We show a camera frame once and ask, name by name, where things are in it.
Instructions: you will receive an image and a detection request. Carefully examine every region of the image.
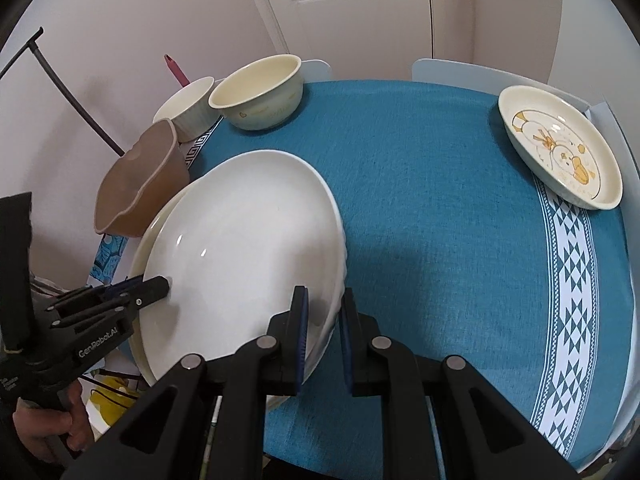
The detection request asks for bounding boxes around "large yellow duck plate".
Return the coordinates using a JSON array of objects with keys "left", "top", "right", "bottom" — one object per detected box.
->
[{"left": 129, "top": 181, "right": 198, "bottom": 386}]

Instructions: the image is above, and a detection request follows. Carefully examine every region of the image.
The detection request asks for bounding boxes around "plain white plate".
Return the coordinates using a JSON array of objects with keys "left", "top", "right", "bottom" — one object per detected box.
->
[{"left": 138, "top": 150, "right": 346, "bottom": 382}]

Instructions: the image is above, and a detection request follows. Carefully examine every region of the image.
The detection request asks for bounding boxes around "brown square bowl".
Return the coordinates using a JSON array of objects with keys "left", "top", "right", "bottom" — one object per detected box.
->
[{"left": 93, "top": 119, "right": 190, "bottom": 237}]

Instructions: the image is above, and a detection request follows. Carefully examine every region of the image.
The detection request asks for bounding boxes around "white ribbed bowl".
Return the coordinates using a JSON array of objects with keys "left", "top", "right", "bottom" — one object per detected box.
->
[{"left": 153, "top": 76, "right": 220, "bottom": 143}]

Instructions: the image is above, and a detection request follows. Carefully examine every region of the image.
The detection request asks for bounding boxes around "cream yellow bowl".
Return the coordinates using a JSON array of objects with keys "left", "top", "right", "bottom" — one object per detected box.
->
[{"left": 208, "top": 54, "right": 304, "bottom": 131}]

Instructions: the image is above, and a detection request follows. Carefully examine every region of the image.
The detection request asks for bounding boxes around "small cream duck plate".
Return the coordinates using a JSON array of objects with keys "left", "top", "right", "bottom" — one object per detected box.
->
[{"left": 498, "top": 86, "right": 623, "bottom": 210}]

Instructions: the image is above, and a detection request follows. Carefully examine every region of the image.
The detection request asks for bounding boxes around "person's left hand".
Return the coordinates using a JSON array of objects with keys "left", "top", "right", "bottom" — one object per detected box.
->
[{"left": 13, "top": 380, "right": 94, "bottom": 463}]

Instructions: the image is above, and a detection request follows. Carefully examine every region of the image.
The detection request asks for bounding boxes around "striped floral bedding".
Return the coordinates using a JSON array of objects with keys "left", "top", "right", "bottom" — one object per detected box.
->
[{"left": 80, "top": 368, "right": 148, "bottom": 438}]

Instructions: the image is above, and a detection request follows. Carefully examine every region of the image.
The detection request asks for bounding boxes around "blue patterned tablecloth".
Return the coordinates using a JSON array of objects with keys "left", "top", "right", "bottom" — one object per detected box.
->
[{"left": 86, "top": 78, "right": 637, "bottom": 480}]

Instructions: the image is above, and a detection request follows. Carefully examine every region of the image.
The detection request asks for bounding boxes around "black metal stand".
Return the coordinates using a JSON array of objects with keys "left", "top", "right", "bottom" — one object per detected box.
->
[{"left": 0, "top": 27, "right": 125, "bottom": 157}]

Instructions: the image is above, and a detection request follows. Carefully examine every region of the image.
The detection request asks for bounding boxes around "white door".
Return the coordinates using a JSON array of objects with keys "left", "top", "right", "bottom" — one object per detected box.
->
[{"left": 236, "top": 0, "right": 476, "bottom": 68}]

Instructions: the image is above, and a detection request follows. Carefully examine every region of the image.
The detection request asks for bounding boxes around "white wardrobe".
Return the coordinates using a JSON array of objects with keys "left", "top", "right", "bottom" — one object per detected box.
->
[{"left": 546, "top": 0, "right": 640, "bottom": 126}]

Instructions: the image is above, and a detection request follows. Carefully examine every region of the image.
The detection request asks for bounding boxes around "pink mop handle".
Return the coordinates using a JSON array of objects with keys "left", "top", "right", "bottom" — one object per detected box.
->
[{"left": 164, "top": 54, "right": 190, "bottom": 88}]

